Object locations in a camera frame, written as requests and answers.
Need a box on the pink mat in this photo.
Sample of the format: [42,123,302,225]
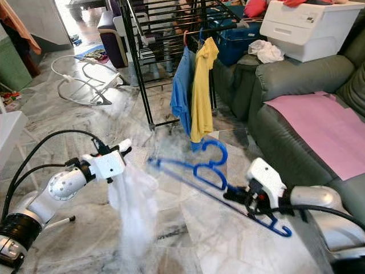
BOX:
[265,91,365,182]

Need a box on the green laundry basket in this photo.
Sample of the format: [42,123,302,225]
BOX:
[0,37,29,93]

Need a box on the yellow garment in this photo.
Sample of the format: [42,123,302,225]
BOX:
[189,37,220,144]

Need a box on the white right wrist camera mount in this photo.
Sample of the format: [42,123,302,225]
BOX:
[246,157,287,198]

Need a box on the white knit garment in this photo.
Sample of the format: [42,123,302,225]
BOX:
[106,139,159,269]

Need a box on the dark green sofa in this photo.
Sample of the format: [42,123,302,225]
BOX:
[214,23,365,229]

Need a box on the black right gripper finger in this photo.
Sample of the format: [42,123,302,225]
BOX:
[222,186,255,206]

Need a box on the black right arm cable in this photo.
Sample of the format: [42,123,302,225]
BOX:
[251,203,365,235]

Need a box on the large blue storage case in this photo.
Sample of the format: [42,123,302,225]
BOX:
[211,6,263,68]

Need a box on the purple armchair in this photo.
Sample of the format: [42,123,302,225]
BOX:
[97,0,129,70]

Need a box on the small colourful packet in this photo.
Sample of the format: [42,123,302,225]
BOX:
[3,91,21,112]

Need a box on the orange brown wooden table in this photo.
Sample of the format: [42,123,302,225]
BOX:
[0,0,42,57]

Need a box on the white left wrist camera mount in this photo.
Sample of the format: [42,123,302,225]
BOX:
[88,150,127,182]

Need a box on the blue floor mat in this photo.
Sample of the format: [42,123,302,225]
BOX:
[73,45,109,62]

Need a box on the pink red cushion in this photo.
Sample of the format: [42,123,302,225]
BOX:
[242,0,267,18]

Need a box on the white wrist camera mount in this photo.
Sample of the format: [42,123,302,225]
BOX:
[246,157,287,198]
[88,150,127,182]

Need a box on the white plastic storage box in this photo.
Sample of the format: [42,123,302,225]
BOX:
[259,0,365,63]

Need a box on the blue garment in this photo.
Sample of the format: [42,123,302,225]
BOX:
[170,46,197,138]

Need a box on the white baby bouncer frame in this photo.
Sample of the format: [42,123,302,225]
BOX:
[50,54,120,107]

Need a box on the black metal drying rack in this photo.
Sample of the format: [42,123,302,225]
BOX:
[123,0,252,131]

